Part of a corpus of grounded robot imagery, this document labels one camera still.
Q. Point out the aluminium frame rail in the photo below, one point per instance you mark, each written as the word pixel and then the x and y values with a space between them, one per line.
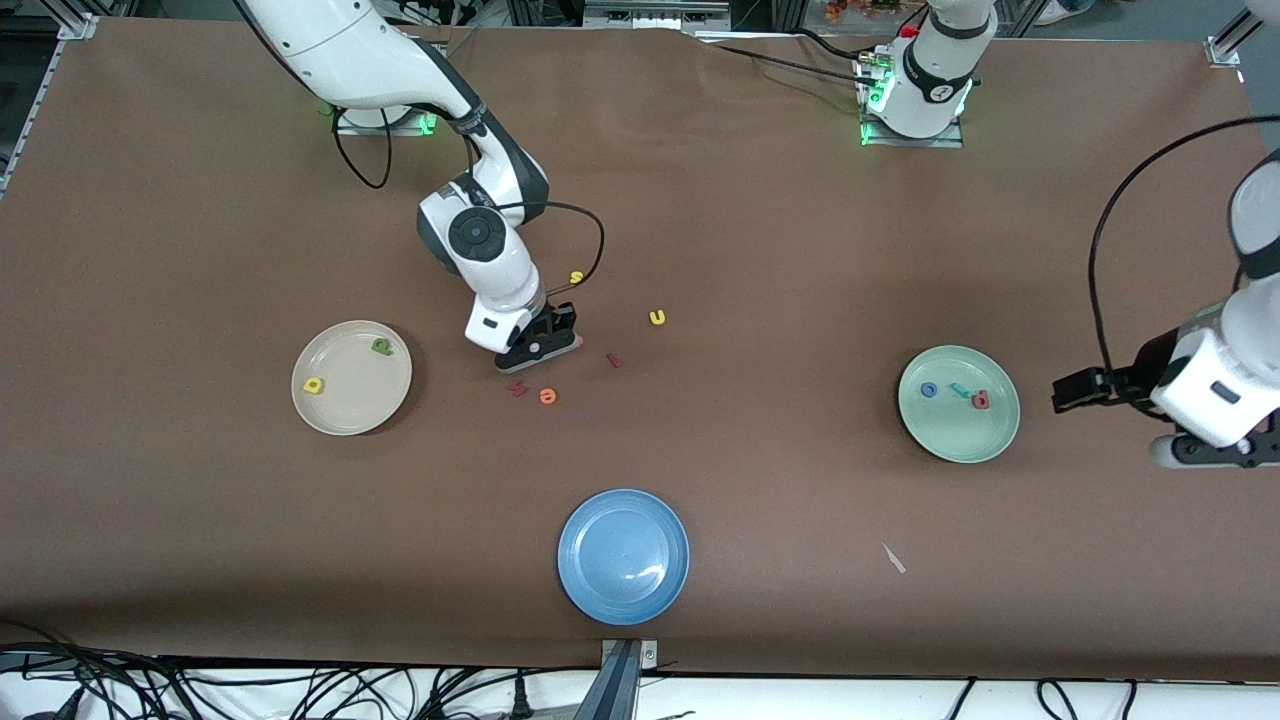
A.
pixel 25 120

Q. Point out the grey metal camera mount post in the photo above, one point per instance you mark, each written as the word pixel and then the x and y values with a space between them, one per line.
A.
pixel 620 685

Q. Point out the black power plug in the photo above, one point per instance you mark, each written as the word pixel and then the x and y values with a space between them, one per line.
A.
pixel 520 700

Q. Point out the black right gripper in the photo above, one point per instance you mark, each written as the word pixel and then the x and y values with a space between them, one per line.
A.
pixel 558 322

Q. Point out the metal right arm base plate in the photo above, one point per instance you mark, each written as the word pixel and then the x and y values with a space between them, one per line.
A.
pixel 355 126

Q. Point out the aluminium frame corner bracket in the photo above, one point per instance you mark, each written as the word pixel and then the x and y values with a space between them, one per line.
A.
pixel 78 25
pixel 1222 52

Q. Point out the blue plate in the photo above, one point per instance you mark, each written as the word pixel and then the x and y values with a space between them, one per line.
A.
pixel 623 557

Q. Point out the small white paper scrap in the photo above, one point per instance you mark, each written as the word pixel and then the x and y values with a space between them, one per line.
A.
pixel 893 558

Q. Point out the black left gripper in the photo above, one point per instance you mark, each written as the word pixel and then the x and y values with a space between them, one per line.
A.
pixel 1137 379

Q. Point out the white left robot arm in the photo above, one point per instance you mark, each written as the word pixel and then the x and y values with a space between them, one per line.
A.
pixel 935 90

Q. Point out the pale green plate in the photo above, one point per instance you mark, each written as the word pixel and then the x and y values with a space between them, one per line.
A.
pixel 950 435

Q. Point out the orange artificial flowers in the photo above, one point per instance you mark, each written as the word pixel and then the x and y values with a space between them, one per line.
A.
pixel 850 10

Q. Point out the brown paper table cover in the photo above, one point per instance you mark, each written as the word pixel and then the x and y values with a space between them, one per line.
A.
pixel 700 200

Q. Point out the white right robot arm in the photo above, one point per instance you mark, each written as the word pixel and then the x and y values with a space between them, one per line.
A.
pixel 350 50

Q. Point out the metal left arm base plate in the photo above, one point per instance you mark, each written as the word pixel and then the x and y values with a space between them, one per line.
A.
pixel 930 143

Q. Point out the beige brown plate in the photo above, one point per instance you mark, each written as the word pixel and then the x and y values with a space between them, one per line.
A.
pixel 350 400

